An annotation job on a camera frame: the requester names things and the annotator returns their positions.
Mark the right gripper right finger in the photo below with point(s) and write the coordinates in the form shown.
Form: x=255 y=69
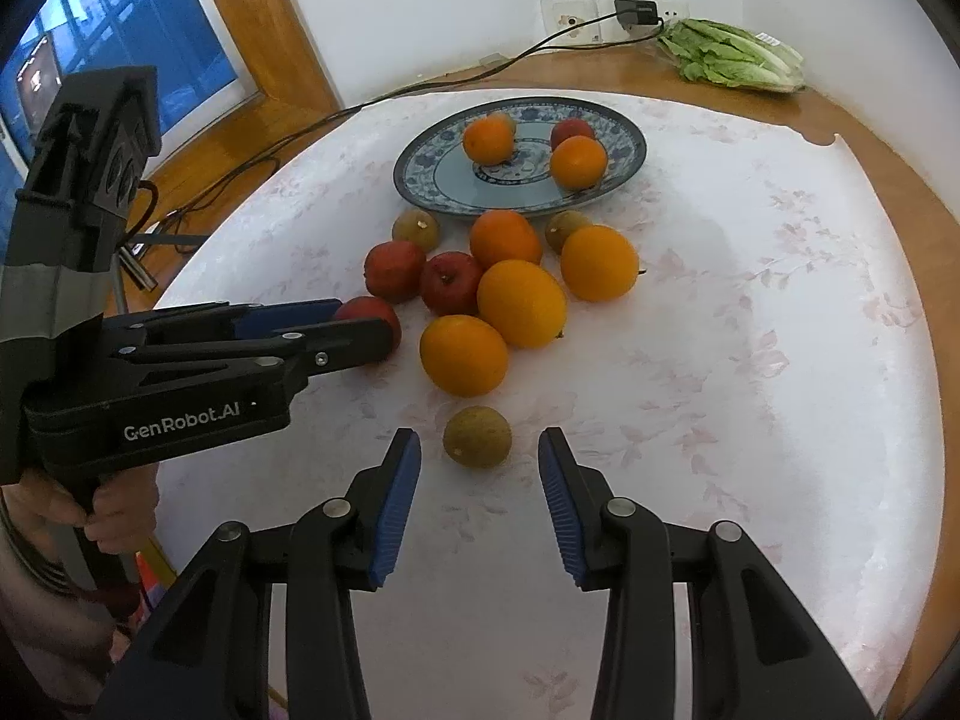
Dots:
x=756 y=652

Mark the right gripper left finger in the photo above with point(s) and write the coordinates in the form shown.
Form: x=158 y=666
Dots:
x=203 y=653

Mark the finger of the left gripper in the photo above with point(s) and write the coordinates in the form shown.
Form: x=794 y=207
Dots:
x=300 y=314
x=237 y=356

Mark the large orange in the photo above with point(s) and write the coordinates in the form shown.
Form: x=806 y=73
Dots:
x=463 y=356
x=487 y=142

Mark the brownish green pear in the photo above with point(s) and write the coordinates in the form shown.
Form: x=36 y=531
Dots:
x=417 y=227

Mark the small red apple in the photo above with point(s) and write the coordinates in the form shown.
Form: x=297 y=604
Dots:
x=569 y=128

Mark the person's left hand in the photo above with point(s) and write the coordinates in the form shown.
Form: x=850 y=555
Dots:
x=120 y=520

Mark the blue patterned ceramic plate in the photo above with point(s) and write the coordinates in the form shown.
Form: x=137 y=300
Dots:
x=435 y=173

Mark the white floral tablecloth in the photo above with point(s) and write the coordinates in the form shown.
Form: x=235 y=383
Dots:
x=772 y=366

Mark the small brownish green fruit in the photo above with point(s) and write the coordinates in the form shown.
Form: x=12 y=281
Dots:
x=561 y=226

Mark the black power adapter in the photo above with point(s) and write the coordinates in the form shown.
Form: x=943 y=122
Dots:
x=633 y=14

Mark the bagged green lettuce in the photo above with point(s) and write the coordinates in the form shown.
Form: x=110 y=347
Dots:
x=706 y=51

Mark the window with wooden frame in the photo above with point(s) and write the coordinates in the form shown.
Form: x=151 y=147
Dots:
x=212 y=57

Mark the white wall socket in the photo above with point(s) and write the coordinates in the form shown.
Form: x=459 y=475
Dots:
x=592 y=23

